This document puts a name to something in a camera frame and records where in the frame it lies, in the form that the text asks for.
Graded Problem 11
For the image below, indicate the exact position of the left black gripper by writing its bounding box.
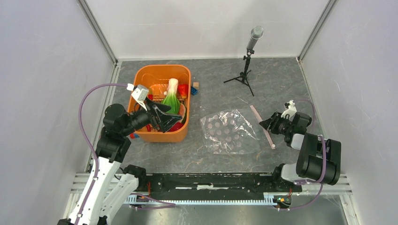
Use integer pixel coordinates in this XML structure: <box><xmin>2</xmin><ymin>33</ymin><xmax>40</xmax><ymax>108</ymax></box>
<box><xmin>122</xmin><ymin>96</ymin><xmax>182</xmax><ymax>135</ymax></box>

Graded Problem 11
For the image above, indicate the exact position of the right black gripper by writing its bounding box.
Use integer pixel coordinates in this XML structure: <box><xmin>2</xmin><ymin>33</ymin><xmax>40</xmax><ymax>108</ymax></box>
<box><xmin>258</xmin><ymin>112</ymin><xmax>293</xmax><ymax>135</ymax></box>

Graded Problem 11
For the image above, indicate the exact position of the green toy bok choy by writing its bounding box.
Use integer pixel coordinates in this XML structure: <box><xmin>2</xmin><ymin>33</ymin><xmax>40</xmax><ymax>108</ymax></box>
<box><xmin>161</xmin><ymin>78</ymin><xmax>180</xmax><ymax>114</ymax></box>

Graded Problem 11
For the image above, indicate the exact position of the clear polka dot zip bag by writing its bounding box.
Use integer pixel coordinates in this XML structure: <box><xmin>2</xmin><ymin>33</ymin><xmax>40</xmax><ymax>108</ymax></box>
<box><xmin>200</xmin><ymin>105</ymin><xmax>276</xmax><ymax>155</ymax></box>

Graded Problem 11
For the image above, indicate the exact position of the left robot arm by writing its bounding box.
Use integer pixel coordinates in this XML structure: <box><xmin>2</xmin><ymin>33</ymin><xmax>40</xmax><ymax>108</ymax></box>
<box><xmin>58</xmin><ymin>100</ymin><xmax>182</xmax><ymax>225</ymax></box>

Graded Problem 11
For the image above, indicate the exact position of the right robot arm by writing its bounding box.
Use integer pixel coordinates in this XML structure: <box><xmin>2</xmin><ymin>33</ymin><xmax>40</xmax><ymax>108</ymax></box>
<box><xmin>259</xmin><ymin>112</ymin><xmax>342</xmax><ymax>191</ymax></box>

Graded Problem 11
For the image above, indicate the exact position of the red toy tomato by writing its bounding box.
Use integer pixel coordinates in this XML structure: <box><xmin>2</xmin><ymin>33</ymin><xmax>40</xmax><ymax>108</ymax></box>
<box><xmin>169</xmin><ymin>122</ymin><xmax>184</xmax><ymax>132</ymax></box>

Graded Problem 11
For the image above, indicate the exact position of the red toy strawberry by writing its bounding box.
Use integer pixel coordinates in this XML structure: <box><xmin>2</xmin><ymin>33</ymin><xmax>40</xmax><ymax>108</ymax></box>
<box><xmin>177</xmin><ymin>84</ymin><xmax>191</xmax><ymax>99</ymax></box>

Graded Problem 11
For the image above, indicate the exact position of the blue red toy block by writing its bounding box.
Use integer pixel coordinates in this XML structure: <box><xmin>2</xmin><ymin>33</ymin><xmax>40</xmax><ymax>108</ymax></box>
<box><xmin>130</xmin><ymin>133</ymin><xmax>140</xmax><ymax>139</ymax></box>

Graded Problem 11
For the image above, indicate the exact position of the blue toy brick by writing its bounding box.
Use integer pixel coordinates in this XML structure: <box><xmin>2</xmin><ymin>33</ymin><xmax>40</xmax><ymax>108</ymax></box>
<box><xmin>191</xmin><ymin>86</ymin><xmax>198</xmax><ymax>96</ymax></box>

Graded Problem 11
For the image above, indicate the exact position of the orange plastic basket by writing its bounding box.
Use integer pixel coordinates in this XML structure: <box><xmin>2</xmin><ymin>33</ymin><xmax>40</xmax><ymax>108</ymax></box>
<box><xmin>127</xmin><ymin>65</ymin><xmax>191</xmax><ymax>143</ymax></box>

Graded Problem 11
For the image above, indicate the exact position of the black tripod stand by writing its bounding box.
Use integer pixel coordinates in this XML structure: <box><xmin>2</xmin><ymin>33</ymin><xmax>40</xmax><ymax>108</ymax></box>
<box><xmin>223</xmin><ymin>51</ymin><xmax>254</xmax><ymax>97</ymax></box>

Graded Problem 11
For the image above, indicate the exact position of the silver microphone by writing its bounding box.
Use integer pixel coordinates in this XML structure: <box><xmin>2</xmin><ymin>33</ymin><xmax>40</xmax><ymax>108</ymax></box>
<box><xmin>246</xmin><ymin>26</ymin><xmax>264</xmax><ymax>54</ymax></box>

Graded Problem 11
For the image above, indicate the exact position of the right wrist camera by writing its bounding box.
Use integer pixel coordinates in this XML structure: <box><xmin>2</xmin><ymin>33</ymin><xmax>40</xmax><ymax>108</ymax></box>
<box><xmin>281</xmin><ymin>100</ymin><xmax>297</xmax><ymax>120</ymax></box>

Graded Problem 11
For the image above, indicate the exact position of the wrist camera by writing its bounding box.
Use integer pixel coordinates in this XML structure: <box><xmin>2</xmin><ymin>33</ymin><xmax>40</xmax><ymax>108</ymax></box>
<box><xmin>281</xmin><ymin>100</ymin><xmax>297</xmax><ymax>120</ymax></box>
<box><xmin>131</xmin><ymin>84</ymin><xmax>149</xmax><ymax>111</ymax></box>

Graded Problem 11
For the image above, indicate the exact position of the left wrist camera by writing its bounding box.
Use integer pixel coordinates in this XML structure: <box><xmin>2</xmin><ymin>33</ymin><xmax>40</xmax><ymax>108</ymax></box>
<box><xmin>131</xmin><ymin>84</ymin><xmax>149</xmax><ymax>111</ymax></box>

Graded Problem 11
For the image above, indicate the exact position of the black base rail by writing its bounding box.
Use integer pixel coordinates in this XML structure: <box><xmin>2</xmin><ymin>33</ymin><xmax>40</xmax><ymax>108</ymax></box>
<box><xmin>135</xmin><ymin>172</ymin><xmax>302</xmax><ymax>200</ymax></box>

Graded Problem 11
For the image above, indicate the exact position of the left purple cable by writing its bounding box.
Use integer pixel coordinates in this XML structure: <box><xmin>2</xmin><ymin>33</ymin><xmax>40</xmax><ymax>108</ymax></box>
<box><xmin>74</xmin><ymin>83</ymin><xmax>129</xmax><ymax>218</ymax></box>

